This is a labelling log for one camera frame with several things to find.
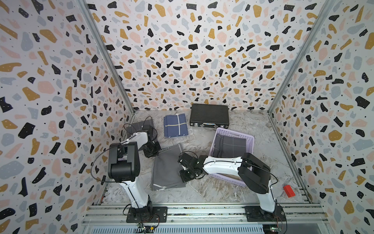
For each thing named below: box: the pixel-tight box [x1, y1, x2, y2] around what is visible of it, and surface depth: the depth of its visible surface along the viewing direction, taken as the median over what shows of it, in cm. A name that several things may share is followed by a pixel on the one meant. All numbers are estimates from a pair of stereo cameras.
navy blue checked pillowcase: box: [163, 113, 189, 138], surface depth 113 cm
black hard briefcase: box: [189, 103, 230, 129], surface depth 115 cm
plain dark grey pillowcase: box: [150, 143, 187, 192], surface depth 87 cm
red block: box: [283, 184, 296, 198], surface depth 82 cm
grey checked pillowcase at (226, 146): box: [212, 133, 247, 158], surface depth 98 cm
